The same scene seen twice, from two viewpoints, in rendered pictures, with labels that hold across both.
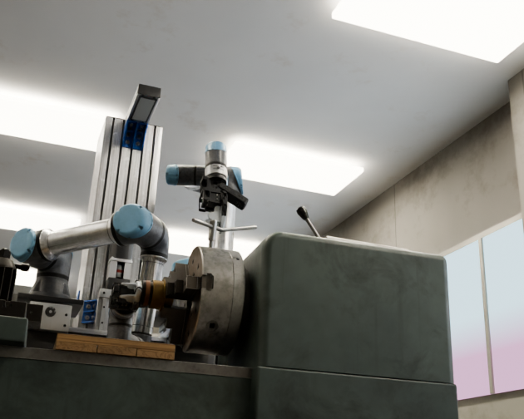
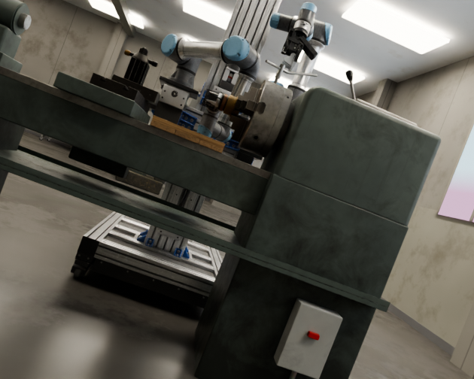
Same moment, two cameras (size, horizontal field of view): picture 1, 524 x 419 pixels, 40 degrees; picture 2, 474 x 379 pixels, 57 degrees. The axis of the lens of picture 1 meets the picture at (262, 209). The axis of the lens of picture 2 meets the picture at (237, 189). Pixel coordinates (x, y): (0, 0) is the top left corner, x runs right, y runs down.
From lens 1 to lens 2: 0.39 m
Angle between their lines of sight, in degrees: 25
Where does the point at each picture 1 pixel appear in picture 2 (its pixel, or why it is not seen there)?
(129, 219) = (232, 46)
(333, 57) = not seen: outside the picture
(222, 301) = (266, 123)
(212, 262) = (268, 95)
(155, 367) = (209, 153)
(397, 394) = (363, 220)
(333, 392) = (318, 205)
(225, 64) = not seen: outside the picture
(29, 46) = not seen: outside the picture
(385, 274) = (388, 138)
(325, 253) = (348, 111)
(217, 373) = (247, 169)
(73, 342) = (162, 124)
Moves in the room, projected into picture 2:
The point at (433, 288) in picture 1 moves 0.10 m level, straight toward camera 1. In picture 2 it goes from (421, 158) to (420, 153)
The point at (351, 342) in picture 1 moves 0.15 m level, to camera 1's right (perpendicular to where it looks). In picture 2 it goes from (343, 177) to (381, 191)
